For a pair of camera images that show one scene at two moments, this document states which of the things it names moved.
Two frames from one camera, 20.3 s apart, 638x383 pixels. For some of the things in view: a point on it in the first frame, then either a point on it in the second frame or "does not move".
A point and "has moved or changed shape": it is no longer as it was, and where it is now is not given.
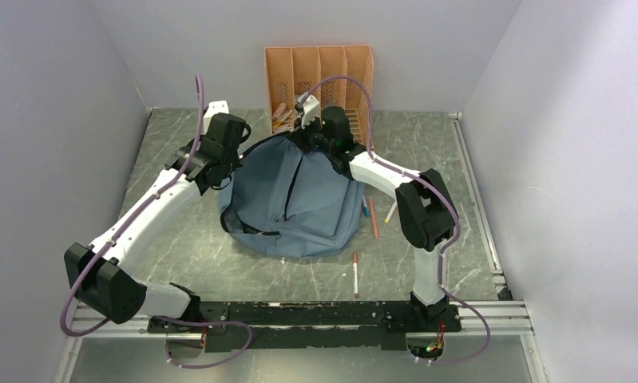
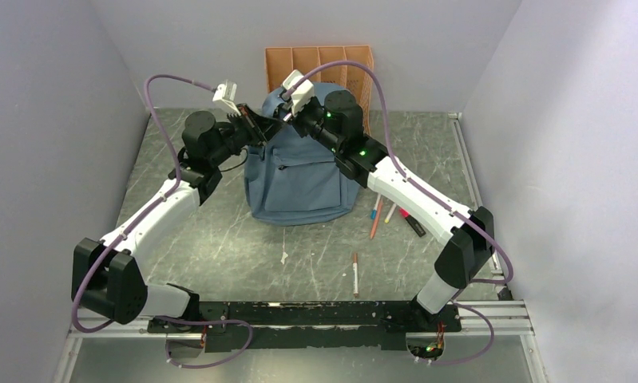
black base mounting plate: x=307 y=326 does not move
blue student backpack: x=283 y=202 has moved or changed shape
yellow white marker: x=390 y=212 does not move
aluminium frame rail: x=508 y=318 does not move
